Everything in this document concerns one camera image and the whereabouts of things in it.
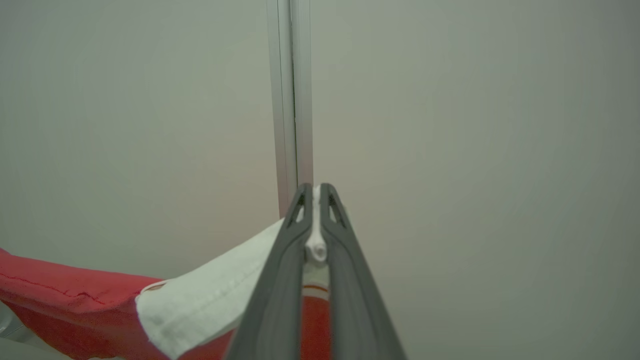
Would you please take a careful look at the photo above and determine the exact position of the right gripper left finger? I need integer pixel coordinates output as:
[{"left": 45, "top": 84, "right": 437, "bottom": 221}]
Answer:
[{"left": 225, "top": 183, "right": 314, "bottom": 360}]

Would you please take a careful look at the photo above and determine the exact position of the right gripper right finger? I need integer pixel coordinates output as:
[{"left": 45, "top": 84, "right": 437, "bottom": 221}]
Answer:
[{"left": 319, "top": 183, "right": 407, "bottom": 360}]

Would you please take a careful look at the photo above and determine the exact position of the red mesh garment striped trim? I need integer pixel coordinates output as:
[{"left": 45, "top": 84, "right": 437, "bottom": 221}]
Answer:
[{"left": 0, "top": 185, "right": 334, "bottom": 360}]

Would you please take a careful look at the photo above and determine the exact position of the aluminium profile post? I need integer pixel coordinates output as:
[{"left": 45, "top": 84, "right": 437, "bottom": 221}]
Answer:
[{"left": 266, "top": 0, "right": 315, "bottom": 219}]

